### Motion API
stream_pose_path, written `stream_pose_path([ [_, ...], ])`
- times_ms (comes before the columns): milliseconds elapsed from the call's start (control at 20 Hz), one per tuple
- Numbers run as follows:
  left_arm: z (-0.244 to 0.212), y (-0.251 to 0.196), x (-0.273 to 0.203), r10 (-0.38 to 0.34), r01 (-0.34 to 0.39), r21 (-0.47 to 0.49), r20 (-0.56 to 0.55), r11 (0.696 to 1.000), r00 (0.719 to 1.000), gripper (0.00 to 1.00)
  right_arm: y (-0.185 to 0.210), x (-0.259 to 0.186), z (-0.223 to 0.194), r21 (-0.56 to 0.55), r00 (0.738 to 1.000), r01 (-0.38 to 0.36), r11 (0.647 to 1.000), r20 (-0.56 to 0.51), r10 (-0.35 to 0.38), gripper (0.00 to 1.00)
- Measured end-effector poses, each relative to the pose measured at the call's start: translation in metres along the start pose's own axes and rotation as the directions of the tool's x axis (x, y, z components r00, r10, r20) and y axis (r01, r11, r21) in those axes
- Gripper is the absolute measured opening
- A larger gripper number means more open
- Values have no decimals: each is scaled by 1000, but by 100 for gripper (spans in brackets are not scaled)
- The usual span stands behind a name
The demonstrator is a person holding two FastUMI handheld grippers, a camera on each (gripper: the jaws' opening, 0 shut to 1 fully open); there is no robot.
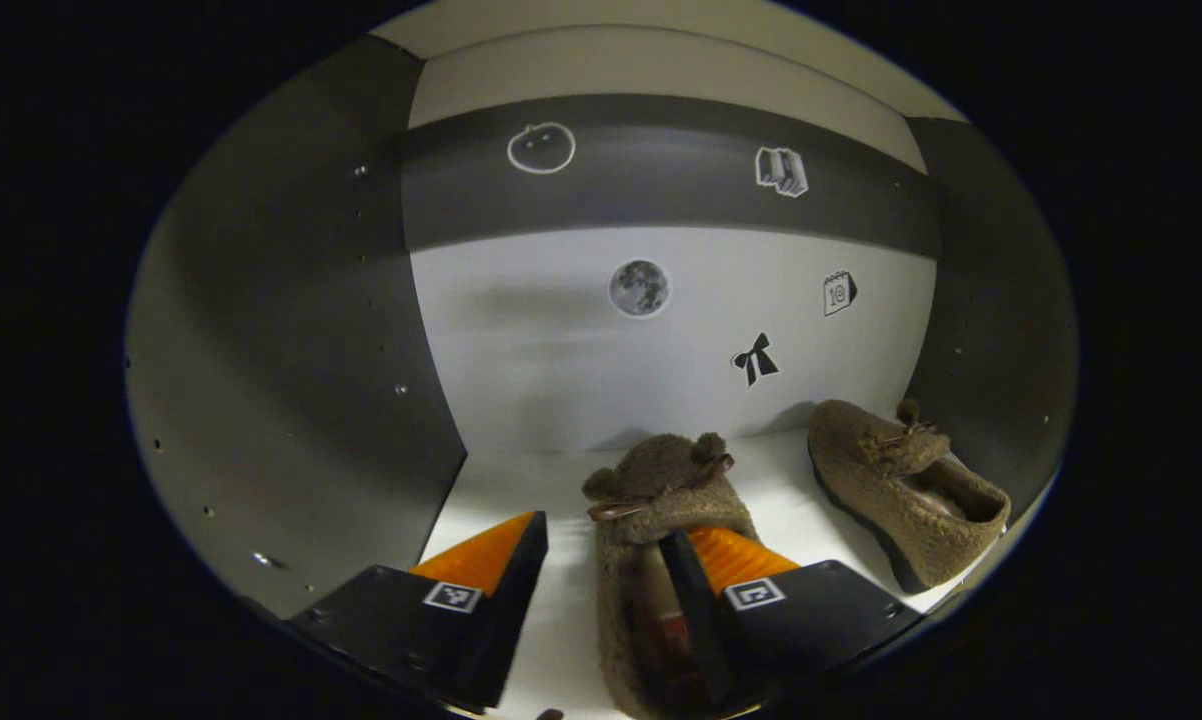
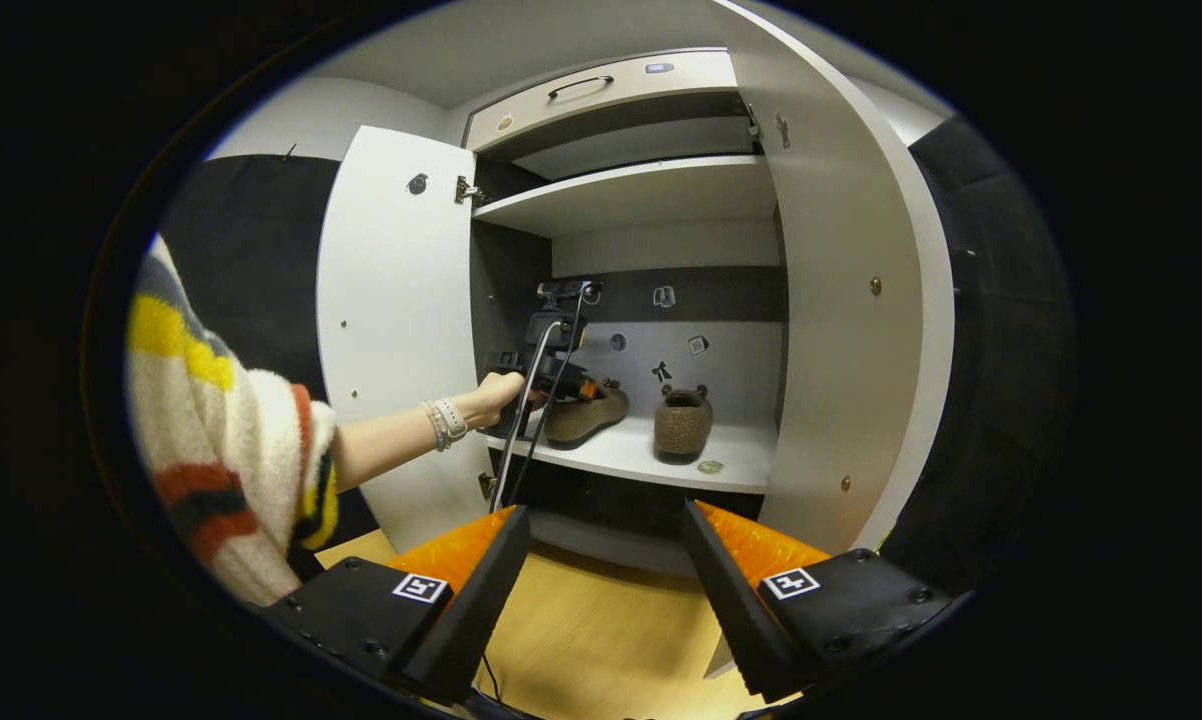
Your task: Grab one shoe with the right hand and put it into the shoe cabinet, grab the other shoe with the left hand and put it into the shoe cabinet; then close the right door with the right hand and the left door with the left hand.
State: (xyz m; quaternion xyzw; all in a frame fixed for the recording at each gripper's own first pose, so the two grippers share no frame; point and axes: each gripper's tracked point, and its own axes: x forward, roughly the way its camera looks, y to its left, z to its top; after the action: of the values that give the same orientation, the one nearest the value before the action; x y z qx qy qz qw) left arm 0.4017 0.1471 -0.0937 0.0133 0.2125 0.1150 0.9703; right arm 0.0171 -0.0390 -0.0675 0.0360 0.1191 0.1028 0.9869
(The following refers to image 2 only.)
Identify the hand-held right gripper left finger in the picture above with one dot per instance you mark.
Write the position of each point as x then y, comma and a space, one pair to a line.
466, 620

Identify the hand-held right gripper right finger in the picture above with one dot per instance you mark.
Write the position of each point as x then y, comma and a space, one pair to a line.
736, 610

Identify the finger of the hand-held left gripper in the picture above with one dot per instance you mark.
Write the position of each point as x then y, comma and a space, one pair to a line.
573, 392

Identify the brown fuzzy shoe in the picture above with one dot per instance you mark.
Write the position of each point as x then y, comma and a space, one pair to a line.
591, 415
683, 425

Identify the white grey shoe cabinet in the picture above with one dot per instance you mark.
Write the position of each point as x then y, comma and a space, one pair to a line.
641, 195

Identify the shoe cabinet door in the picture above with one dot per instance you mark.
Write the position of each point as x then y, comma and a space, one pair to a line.
851, 350
396, 300

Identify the metal door hinge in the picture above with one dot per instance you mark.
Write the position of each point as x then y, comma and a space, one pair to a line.
487, 485
753, 120
468, 190

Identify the beige cabinet drawer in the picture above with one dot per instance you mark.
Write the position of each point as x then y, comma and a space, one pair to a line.
611, 95

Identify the white wrist band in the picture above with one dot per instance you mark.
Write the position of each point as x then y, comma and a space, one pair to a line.
452, 418

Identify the striped knit sweater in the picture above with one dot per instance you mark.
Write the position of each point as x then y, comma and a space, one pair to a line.
231, 430

